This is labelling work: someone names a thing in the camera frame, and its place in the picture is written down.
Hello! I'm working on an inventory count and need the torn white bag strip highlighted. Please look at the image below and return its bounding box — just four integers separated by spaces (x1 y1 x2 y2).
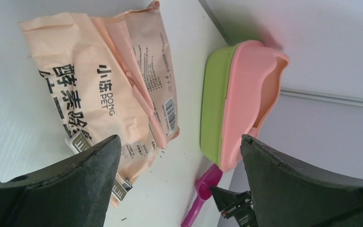
65 131 132 202

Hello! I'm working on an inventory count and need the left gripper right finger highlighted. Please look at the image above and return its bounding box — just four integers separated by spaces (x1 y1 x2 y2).
241 135 363 227

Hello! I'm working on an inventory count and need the pink green litter box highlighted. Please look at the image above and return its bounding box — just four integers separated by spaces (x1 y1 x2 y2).
200 40 290 172

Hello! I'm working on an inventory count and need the magenta plastic scoop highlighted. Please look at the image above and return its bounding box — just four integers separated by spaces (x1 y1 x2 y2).
181 164 223 227

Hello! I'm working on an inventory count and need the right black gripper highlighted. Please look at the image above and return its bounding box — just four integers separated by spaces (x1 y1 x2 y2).
210 186 258 227

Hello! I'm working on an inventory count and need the cat litter bag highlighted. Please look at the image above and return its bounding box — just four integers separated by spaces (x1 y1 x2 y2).
19 0 180 207

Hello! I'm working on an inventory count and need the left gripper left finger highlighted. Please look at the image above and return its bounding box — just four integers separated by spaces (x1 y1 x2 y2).
0 134 122 227

